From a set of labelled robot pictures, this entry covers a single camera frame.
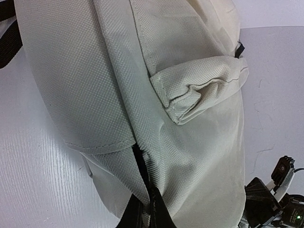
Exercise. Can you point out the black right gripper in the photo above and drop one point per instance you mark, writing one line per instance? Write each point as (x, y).
(263, 210)

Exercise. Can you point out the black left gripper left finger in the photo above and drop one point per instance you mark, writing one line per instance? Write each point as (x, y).
(132, 216)

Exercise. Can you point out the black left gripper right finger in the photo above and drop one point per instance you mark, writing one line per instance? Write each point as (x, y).
(159, 215)

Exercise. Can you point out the cream white backpack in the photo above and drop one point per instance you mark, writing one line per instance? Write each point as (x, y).
(149, 92)

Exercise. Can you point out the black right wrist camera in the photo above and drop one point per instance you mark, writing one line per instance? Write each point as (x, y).
(284, 172)

